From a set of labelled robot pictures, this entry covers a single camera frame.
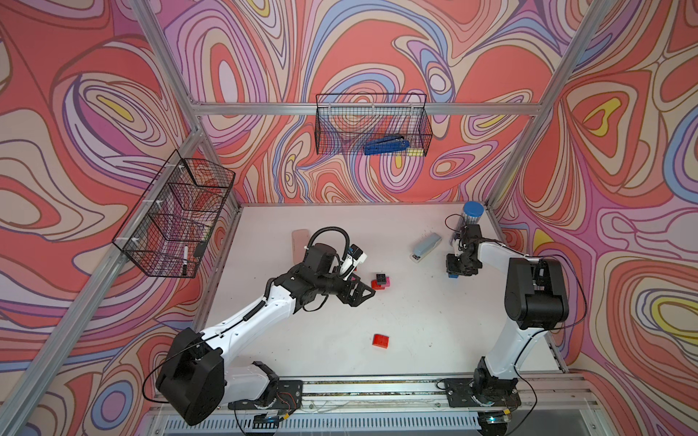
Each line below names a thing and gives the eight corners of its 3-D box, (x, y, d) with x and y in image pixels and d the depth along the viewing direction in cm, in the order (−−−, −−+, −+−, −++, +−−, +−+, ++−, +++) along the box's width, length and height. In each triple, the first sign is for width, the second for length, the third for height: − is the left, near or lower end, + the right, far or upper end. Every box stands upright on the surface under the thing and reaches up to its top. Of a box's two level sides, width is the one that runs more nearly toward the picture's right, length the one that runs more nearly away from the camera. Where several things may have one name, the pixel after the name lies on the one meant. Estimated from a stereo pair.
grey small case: (415, 263, 102) (417, 258, 99) (408, 257, 103) (409, 252, 101) (440, 240, 109) (443, 235, 106) (432, 235, 110) (435, 229, 108)
